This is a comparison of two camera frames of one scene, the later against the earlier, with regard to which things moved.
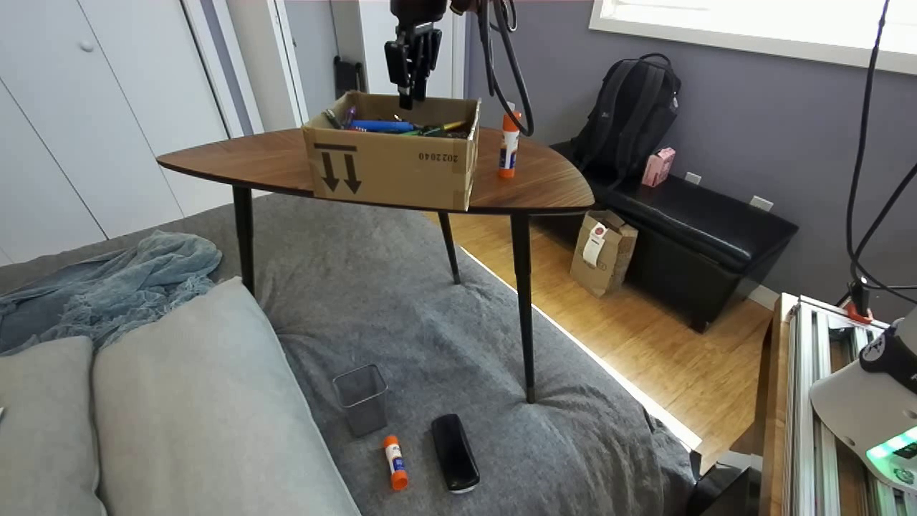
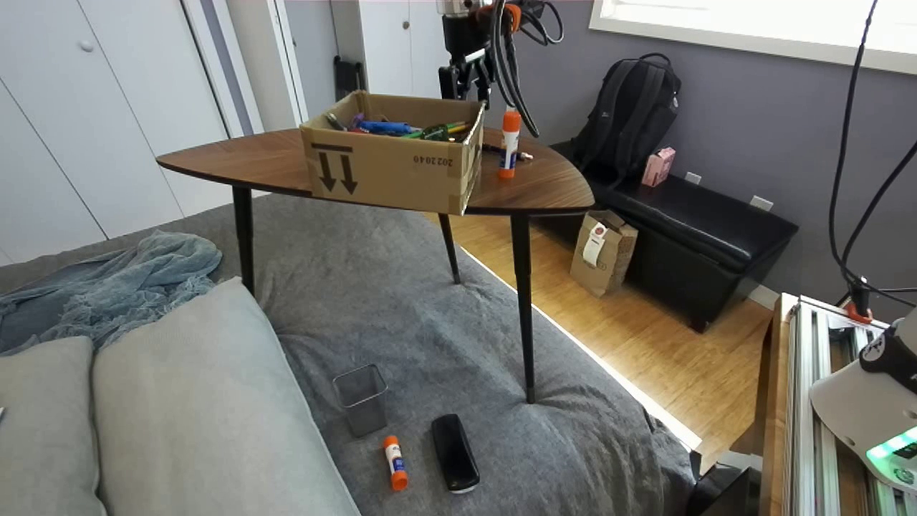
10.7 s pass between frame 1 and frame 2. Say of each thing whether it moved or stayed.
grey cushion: stayed
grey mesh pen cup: stayed
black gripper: moved
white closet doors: stayed
